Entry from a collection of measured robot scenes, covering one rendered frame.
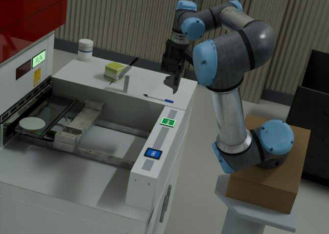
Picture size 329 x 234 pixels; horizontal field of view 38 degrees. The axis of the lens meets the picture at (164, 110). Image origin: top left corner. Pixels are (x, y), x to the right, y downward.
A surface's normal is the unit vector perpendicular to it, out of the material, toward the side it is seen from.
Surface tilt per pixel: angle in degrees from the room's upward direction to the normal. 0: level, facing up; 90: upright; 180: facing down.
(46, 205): 90
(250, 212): 0
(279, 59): 90
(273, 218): 0
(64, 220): 90
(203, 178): 0
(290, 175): 49
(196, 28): 90
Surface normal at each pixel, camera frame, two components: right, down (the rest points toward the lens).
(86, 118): 0.17, -0.88
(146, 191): -0.21, 0.40
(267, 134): 0.06, -0.32
